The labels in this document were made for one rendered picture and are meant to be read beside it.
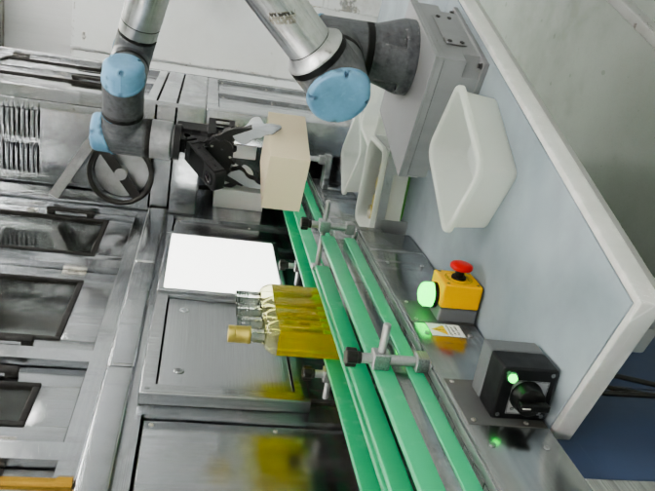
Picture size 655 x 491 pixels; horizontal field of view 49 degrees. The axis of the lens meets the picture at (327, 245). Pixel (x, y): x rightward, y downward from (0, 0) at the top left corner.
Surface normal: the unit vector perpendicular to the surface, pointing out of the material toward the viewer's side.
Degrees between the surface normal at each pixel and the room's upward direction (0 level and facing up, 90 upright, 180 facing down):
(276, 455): 90
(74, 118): 90
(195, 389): 90
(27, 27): 90
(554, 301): 0
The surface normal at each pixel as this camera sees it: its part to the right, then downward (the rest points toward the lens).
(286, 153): 0.20, -0.76
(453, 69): 0.08, 0.65
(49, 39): 0.14, 0.36
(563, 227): -0.98, -0.10
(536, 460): 0.16, -0.93
